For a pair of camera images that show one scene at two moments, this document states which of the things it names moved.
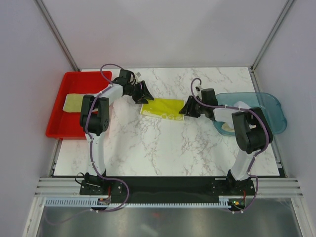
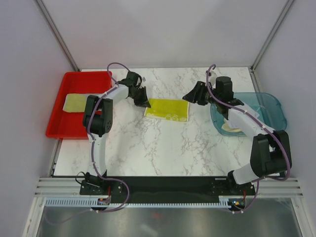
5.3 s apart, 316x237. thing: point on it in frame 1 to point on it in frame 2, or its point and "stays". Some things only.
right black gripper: x=186 y=110 to x=196 y=95
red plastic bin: x=67 y=125 stays
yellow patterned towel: x=164 y=108 stays
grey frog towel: x=73 y=102 stays
